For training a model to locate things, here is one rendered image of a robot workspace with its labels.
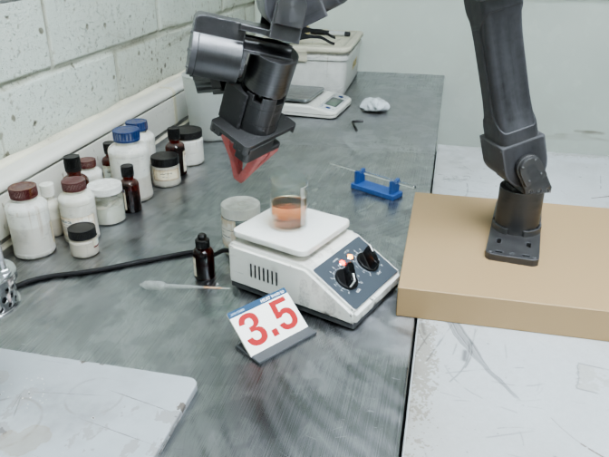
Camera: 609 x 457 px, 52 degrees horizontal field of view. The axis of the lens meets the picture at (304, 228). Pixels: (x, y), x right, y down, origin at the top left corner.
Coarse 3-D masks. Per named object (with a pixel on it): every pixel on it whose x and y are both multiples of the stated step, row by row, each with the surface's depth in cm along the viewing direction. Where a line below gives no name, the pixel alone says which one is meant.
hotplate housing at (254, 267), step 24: (240, 240) 84; (336, 240) 84; (240, 264) 84; (264, 264) 81; (288, 264) 79; (312, 264) 79; (264, 288) 83; (288, 288) 80; (312, 288) 78; (384, 288) 82; (312, 312) 80; (336, 312) 77; (360, 312) 77
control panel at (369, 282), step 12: (360, 240) 86; (336, 252) 82; (348, 252) 83; (324, 264) 80; (336, 264) 80; (384, 264) 85; (324, 276) 78; (360, 276) 81; (372, 276) 82; (384, 276) 83; (336, 288) 77; (360, 288) 79; (372, 288) 80; (348, 300) 77; (360, 300) 78
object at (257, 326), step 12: (276, 300) 77; (288, 300) 78; (252, 312) 75; (264, 312) 76; (276, 312) 77; (288, 312) 77; (240, 324) 74; (252, 324) 74; (264, 324) 75; (276, 324) 76; (288, 324) 76; (300, 324) 77; (252, 336) 73; (264, 336) 74; (276, 336) 75; (252, 348) 73
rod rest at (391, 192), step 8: (360, 176) 120; (352, 184) 120; (360, 184) 120; (368, 184) 120; (376, 184) 120; (392, 184) 114; (368, 192) 118; (376, 192) 116; (384, 192) 116; (392, 192) 115; (400, 192) 116; (392, 200) 115
